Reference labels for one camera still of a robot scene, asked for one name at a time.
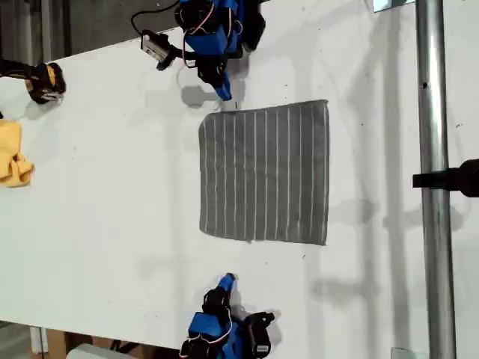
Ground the grey striped towel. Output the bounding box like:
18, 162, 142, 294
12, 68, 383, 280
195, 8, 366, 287
197, 99, 331, 247

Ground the white box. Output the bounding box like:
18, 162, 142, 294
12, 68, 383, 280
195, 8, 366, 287
67, 343, 118, 359

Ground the white table leg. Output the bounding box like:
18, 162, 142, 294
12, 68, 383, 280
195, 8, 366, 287
29, 326, 49, 355

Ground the yellow cloth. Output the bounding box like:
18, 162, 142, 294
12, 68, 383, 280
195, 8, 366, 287
0, 118, 36, 188

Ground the black clamp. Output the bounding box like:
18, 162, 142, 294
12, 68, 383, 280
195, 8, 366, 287
412, 159, 479, 199

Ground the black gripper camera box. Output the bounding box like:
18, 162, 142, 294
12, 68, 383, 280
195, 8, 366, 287
140, 30, 177, 72
245, 311, 276, 356

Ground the black camera cable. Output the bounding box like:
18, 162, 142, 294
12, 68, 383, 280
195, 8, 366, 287
131, 2, 181, 35

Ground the steel post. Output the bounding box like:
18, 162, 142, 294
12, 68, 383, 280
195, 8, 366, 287
414, 0, 458, 359

